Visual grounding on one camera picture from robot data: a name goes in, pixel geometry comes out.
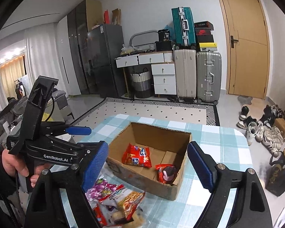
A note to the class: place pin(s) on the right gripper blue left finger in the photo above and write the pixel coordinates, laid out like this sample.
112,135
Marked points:
60,195

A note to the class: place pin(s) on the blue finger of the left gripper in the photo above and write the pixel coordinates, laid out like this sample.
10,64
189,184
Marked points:
77,130

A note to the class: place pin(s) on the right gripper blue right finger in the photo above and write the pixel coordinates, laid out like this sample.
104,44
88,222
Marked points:
250,207

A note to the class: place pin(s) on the purple grape candy bag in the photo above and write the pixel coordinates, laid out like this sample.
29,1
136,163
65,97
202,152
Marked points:
102,188

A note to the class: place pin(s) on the red orange snack bag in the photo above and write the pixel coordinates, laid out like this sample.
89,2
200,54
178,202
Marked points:
137,156

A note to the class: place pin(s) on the white red snack bag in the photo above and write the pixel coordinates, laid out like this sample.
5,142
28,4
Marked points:
114,195

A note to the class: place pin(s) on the orange noodle snack bag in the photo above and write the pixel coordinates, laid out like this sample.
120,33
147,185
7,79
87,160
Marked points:
128,201

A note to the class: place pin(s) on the sandwich biscuit pack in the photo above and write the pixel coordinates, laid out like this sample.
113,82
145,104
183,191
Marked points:
137,219

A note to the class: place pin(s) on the red chocolate cookie pack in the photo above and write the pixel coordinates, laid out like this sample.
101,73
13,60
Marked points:
166,173

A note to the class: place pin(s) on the person's left hand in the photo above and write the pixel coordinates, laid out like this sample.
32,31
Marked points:
12,163

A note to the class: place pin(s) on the dotted black bordered rug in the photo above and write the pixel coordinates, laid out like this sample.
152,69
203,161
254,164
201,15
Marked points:
205,114

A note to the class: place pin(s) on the black gold shopping bag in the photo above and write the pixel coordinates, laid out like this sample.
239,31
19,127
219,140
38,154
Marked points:
276,177

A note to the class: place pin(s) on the blue plaid tablecloth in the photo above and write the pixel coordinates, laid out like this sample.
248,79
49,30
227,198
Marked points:
225,145

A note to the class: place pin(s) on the woven laundry basket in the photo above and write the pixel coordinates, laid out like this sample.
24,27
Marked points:
142,83

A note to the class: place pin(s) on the white high-top sneaker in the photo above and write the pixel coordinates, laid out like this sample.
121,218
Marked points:
251,132

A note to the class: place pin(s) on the white curtain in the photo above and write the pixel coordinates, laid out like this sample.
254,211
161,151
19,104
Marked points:
41,54

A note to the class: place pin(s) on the small brown cardboard box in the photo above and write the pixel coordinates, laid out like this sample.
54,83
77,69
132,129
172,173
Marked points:
280,124

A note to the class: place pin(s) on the dark grey refrigerator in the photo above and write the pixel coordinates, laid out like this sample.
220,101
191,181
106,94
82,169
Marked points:
104,46

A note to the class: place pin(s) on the black white sneaker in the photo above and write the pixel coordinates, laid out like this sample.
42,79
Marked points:
243,113

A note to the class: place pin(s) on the white drawer desk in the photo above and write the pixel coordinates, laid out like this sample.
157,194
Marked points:
162,69

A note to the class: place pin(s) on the dark tall cabinet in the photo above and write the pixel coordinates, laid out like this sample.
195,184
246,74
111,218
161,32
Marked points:
80,21

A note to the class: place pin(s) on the beige hard suitcase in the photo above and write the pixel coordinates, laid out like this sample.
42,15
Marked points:
186,73

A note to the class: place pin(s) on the wooden door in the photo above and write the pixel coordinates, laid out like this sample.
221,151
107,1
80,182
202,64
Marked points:
247,47

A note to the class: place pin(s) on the teal hard suitcase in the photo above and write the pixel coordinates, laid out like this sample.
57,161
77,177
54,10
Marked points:
184,27

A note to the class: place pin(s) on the silver aluminium suitcase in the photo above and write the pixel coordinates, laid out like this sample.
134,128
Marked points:
209,70

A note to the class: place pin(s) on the stacked shoe boxes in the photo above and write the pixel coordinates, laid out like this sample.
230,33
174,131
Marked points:
204,37

